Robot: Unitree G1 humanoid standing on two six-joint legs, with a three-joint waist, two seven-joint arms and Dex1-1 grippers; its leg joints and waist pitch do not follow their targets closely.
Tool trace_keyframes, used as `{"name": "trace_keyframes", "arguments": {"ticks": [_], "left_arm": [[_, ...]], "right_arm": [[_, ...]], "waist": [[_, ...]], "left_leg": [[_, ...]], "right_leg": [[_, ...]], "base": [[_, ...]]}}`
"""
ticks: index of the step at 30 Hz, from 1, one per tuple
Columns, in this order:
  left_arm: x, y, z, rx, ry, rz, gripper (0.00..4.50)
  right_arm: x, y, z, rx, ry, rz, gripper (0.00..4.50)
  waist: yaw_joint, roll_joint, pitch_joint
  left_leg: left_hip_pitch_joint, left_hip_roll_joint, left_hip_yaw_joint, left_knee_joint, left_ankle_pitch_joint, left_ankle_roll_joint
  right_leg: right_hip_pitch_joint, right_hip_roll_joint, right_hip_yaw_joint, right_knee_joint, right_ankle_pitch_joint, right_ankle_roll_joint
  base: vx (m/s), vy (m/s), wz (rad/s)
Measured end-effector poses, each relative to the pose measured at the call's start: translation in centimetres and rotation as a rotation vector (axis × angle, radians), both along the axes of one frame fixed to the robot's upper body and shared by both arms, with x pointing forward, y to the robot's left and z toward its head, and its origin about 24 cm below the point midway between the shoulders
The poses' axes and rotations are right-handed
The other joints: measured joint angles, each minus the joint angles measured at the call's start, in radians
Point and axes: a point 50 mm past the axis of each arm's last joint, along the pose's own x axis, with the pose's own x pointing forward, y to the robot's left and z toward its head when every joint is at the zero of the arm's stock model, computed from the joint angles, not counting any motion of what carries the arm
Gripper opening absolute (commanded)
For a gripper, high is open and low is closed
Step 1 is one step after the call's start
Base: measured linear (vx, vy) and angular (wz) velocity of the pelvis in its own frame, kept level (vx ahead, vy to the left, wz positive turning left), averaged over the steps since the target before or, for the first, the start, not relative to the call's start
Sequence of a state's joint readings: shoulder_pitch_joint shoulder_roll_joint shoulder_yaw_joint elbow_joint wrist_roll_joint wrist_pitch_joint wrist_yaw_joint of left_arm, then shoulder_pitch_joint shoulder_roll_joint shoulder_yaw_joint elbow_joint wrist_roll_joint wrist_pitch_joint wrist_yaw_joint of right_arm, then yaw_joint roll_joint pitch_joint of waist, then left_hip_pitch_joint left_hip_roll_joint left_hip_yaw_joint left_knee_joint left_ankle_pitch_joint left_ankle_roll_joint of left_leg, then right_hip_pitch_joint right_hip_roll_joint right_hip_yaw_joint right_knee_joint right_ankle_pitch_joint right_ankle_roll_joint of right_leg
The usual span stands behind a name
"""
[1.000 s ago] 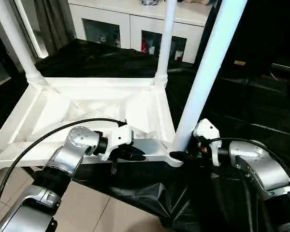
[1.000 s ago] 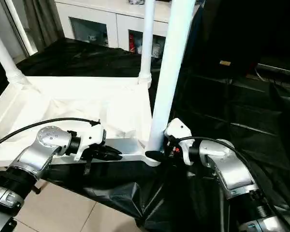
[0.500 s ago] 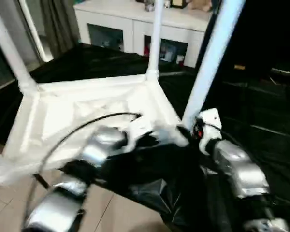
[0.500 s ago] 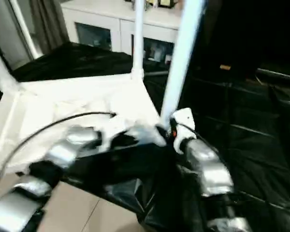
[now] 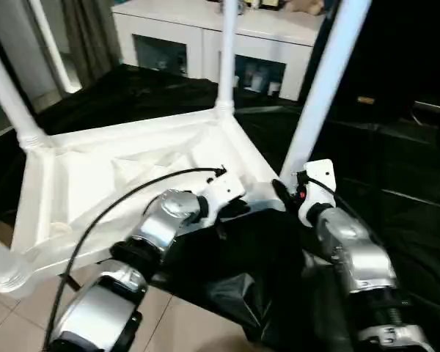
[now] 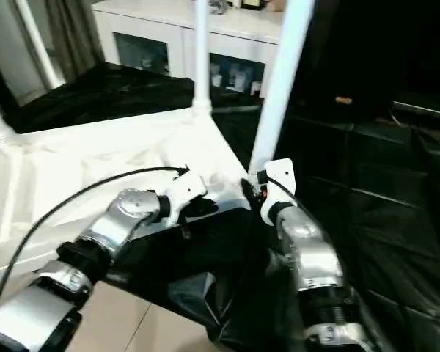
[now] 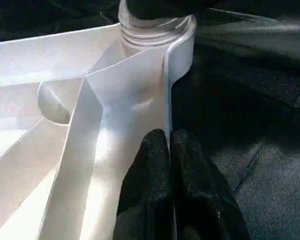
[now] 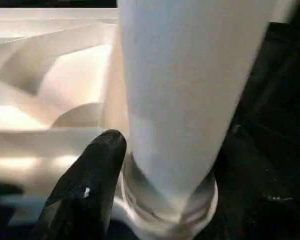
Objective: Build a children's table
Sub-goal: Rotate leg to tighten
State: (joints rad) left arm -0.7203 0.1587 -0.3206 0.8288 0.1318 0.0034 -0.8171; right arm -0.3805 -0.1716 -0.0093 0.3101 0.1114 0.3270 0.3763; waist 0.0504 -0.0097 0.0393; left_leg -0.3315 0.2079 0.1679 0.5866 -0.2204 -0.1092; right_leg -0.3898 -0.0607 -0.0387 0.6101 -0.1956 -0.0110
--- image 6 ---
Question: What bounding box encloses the white plastic table top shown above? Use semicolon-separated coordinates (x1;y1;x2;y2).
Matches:
0;106;256;283

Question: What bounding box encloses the black shiny mat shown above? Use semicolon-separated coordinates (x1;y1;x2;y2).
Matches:
0;60;440;352

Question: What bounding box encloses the long black bar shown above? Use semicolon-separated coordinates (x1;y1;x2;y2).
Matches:
392;102;440;120

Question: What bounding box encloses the white glass-door cabinet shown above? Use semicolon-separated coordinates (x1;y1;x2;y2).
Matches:
91;0;290;98

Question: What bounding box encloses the black backdrop cloth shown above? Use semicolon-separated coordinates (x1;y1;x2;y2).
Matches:
278;0;440;118

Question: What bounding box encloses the grey curtain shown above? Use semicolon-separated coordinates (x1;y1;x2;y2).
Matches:
47;0;106;80

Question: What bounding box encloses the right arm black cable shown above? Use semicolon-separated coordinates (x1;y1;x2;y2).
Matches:
258;172;353;294

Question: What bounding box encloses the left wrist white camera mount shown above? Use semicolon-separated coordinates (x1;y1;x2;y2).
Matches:
161;168;208;224

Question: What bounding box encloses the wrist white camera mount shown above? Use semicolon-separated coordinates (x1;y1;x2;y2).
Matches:
161;168;208;224
258;158;298;225

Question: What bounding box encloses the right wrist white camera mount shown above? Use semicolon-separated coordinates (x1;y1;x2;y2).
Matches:
258;158;298;225

